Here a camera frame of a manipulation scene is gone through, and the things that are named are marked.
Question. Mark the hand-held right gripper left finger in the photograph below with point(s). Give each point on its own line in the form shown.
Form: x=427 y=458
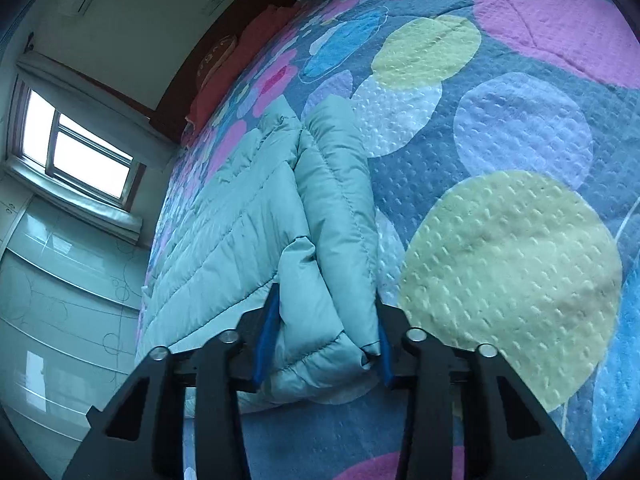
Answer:
x=265 y=345

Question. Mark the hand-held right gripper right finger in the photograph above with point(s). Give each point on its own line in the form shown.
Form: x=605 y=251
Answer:
x=386 y=355

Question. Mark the light green puffer jacket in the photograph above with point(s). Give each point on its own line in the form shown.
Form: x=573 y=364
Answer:
x=240 y=220

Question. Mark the glossy wardrobe with circle pattern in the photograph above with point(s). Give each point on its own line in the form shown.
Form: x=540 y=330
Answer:
x=55 y=310

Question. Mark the bed with circle-print cover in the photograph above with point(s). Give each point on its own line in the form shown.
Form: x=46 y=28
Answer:
x=500 y=135

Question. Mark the window beside wardrobe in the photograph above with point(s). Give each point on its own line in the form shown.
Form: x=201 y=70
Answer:
x=85 y=155

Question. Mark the red pillow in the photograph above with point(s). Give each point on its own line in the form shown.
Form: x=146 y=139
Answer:
x=225 y=85

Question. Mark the dark wooden headboard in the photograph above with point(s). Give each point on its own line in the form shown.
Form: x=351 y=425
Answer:
x=180 y=95

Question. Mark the brown cushion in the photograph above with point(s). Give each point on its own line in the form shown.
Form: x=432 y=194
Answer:
x=215 y=55

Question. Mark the white curtain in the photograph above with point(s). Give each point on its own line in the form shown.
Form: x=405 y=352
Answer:
x=85 y=87

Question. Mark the white wall socket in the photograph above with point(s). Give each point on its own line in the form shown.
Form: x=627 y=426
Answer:
x=214 y=2

